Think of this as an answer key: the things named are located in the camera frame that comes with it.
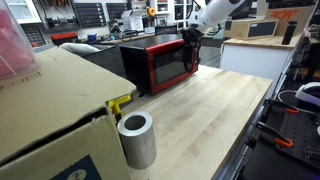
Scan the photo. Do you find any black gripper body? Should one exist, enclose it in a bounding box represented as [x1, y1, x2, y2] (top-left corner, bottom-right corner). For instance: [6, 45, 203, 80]
[181, 28, 202, 48]

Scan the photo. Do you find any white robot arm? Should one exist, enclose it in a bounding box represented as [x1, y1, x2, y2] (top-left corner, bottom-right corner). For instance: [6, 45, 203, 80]
[181, 0, 246, 63]

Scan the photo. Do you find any black and red microwave body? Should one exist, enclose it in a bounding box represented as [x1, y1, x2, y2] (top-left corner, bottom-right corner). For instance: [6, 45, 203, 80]
[120, 34, 184, 95]

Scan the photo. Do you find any beige equipment box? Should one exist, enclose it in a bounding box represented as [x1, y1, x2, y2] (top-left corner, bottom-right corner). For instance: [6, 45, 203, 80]
[224, 18, 278, 40]

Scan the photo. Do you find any white kitchen island cabinet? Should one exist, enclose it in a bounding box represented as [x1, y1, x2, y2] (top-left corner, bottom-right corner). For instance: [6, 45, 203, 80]
[220, 34, 302, 98]

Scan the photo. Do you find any grey metal cylinder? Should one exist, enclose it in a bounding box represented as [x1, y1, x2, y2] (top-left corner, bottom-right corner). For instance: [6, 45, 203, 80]
[117, 111, 157, 169]

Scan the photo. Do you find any black bottle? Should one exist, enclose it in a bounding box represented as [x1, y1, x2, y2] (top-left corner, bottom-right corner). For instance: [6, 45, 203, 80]
[282, 21, 297, 45]

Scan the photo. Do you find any orange black clamp far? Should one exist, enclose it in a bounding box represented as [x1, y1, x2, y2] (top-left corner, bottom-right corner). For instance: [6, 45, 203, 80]
[266, 98, 301, 116]

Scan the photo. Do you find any orange black clamp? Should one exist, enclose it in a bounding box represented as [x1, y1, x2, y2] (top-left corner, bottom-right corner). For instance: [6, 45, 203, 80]
[256, 122, 293, 148]
[266, 98, 301, 116]

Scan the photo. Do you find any orange black clamp near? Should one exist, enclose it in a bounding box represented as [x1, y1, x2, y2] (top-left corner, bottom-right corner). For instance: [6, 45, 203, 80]
[256, 122, 293, 148]

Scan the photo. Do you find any red toolbox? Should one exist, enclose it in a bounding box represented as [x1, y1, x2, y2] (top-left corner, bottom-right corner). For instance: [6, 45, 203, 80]
[50, 32, 78, 46]

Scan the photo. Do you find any black breadboard plate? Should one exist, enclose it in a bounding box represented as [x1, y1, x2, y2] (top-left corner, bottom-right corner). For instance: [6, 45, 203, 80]
[259, 102, 320, 170]

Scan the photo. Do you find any large cardboard box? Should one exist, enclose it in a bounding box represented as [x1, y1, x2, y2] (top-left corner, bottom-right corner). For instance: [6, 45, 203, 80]
[0, 47, 136, 180]

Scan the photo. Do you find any small parts drawer organiser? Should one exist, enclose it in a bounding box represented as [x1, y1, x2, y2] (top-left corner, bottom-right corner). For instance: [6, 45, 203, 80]
[21, 24, 46, 47]

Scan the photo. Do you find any clear plastic storage bin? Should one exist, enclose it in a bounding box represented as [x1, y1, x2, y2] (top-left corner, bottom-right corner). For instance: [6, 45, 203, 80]
[0, 0, 39, 79]

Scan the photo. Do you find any yellow handled clamp tool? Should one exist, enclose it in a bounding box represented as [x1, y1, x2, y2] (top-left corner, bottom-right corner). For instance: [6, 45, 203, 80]
[108, 95, 131, 122]

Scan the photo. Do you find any white cable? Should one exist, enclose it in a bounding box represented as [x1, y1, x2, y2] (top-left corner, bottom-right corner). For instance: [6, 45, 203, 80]
[277, 89, 320, 116]

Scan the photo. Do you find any black pegboard tool wall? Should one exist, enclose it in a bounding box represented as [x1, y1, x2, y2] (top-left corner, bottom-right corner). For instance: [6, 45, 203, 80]
[32, 0, 129, 32]

